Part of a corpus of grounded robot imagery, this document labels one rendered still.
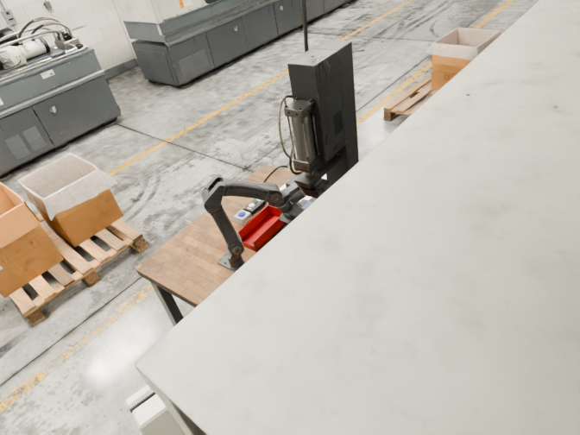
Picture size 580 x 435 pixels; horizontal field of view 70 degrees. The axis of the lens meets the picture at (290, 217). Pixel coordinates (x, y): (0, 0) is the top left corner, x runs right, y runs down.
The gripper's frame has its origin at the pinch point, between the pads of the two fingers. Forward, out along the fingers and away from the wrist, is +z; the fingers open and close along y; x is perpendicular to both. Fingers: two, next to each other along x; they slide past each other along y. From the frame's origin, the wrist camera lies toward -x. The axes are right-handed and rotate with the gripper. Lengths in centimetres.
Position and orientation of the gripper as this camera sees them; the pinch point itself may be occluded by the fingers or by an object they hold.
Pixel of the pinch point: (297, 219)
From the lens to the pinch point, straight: 187.4
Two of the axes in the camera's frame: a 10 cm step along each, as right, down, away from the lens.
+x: -8.0, -3.4, 4.9
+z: 3.7, 3.7, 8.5
